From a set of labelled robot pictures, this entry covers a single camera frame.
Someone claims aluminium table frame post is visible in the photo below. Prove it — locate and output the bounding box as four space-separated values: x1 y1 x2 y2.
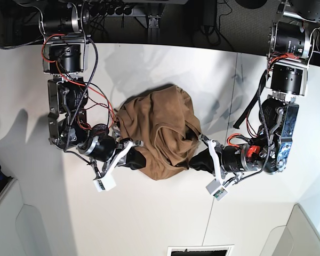
147 16 161 44

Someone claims white framed floor vent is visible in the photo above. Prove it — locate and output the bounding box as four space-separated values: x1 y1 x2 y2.
166 245 234 256

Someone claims brown t-shirt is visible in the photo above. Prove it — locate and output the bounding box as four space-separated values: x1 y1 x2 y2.
116 85 202 180

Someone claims black power adapter box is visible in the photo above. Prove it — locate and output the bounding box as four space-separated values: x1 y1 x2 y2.
202 0 217 27

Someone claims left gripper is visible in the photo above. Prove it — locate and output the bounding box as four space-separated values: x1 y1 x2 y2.
189 134 261 184

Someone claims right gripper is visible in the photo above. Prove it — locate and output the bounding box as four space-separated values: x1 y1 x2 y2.
78 135 146 174

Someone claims right grey chair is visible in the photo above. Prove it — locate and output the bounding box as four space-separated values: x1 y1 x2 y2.
260 204 320 256

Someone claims left grey chair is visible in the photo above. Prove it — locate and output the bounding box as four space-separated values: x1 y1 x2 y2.
0 179 52 255

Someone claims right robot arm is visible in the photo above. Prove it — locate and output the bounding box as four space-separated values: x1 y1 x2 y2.
39 1 146 178

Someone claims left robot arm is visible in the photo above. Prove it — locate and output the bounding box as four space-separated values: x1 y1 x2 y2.
189 1 320 186

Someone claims grey chair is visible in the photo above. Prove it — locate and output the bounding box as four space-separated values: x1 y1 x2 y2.
260 204 320 256
0 179 52 255

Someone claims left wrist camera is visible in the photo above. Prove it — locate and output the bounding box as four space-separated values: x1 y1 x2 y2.
206 140 228 201

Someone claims black power strip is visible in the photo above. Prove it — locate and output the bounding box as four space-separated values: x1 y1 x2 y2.
90 5 134 17

